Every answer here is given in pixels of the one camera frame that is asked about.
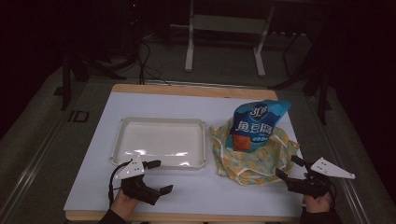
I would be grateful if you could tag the person's left hand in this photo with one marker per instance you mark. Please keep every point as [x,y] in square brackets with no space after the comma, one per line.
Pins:
[122,203]

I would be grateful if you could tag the black metal stand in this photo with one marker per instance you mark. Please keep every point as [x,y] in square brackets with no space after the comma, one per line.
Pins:
[322,93]
[66,84]

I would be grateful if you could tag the white plastic tray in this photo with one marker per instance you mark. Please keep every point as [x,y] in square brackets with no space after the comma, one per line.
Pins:
[158,143]

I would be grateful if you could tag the yellow green patterned cloth bag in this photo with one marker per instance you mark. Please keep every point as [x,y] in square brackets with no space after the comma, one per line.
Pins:
[258,165]

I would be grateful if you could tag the person's right hand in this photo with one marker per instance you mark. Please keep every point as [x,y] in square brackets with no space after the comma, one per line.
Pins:
[318,204]

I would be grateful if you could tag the white table mat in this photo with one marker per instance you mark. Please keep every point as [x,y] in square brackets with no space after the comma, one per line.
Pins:
[186,105]

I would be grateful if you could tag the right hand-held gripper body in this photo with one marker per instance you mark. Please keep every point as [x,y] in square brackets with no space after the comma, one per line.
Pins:
[311,185]

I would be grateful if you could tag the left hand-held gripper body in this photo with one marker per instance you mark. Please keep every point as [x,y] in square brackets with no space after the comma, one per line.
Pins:
[137,188]

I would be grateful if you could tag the white metal stand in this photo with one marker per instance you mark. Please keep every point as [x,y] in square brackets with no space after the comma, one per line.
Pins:
[227,25]

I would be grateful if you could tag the blue snack packet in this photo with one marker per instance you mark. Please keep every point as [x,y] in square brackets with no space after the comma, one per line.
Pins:
[255,124]

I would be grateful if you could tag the black floor bracket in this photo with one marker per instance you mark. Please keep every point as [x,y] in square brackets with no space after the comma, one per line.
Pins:
[78,116]

